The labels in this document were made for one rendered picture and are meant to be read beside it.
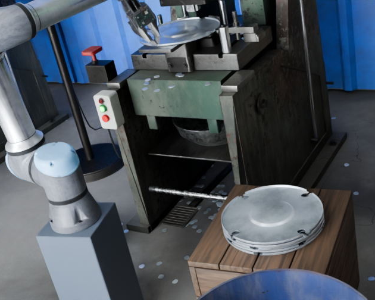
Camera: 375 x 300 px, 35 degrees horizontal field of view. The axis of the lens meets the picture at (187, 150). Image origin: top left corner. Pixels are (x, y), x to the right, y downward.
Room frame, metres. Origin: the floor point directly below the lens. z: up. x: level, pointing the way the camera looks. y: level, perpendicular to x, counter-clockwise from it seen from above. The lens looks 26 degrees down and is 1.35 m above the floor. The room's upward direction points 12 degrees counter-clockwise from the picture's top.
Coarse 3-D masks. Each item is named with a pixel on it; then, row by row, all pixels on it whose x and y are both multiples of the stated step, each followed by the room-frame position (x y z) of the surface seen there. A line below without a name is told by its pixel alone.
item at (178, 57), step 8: (144, 48) 1.98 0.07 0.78; (152, 48) 1.96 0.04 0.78; (160, 48) 1.94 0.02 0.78; (168, 48) 1.92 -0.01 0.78; (176, 48) 1.92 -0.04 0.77; (184, 48) 2.02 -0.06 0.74; (192, 48) 2.04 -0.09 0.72; (168, 56) 2.06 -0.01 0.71; (176, 56) 2.04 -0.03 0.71; (184, 56) 2.02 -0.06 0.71; (168, 64) 2.05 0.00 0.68; (176, 64) 2.04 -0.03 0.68; (184, 64) 2.01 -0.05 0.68; (192, 64) 2.02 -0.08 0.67
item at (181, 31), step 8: (160, 24) 2.21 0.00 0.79; (168, 24) 2.21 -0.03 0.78; (176, 24) 2.18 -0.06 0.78; (184, 24) 2.16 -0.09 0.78; (192, 24) 2.13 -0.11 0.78; (200, 24) 2.11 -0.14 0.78; (208, 24) 2.09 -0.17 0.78; (216, 24) 2.07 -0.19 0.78; (160, 32) 2.13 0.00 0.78; (168, 32) 2.08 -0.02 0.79; (176, 32) 2.06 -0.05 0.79; (184, 32) 2.04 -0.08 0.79; (192, 32) 2.03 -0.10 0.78; (200, 32) 2.02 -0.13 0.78; (144, 40) 2.06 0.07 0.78; (160, 40) 2.02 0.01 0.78; (168, 40) 2.00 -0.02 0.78; (176, 40) 1.98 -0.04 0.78; (184, 40) 1.96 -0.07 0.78; (192, 40) 1.94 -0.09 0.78
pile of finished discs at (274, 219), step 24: (264, 192) 1.55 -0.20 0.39; (288, 192) 1.52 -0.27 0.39; (240, 216) 1.45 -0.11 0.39; (264, 216) 1.42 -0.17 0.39; (288, 216) 1.39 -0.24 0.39; (312, 216) 1.37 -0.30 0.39; (240, 240) 1.34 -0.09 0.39; (264, 240) 1.31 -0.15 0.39; (288, 240) 1.29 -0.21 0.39; (312, 240) 1.31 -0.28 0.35
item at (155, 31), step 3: (153, 21) 1.97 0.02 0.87; (150, 24) 1.96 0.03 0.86; (153, 24) 1.94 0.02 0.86; (150, 27) 1.96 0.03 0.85; (153, 27) 1.95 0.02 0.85; (156, 27) 1.97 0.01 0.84; (153, 30) 1.96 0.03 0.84; (156, 30) 1.93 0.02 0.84; (153, 33) 1.96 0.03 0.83; (156, 33) 1.96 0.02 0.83; (159, 33) 1.92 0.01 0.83; (156, 36) 1.97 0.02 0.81; (159, 36) 1.97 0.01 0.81; (156, 39) 1.96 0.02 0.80; (159, 39) 1.97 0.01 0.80; (156, 42) 1.97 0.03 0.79; (159, 42) 1.97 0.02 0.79
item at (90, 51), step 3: (87, 48) 2.20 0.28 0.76; (90, 48) 2.19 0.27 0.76; (93, 48) 2.18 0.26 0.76; (96, 48) 2.18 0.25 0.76; (99, 48) 2.18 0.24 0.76; (84, 51) 2.18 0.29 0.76; (87, 51) 2.17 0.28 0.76; (90, 51) 2.16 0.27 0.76; (93, 51) 2.15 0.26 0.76; (96, 51) 2.16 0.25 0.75; (99, 51) 2.18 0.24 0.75; (84, 54) 2.17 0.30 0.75; (87, 54) 2.16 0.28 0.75; (90, 54) 2.15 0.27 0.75; (93, 54) 2.15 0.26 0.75; (93, 57) 2.18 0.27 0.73; (93, 60) 2.18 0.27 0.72
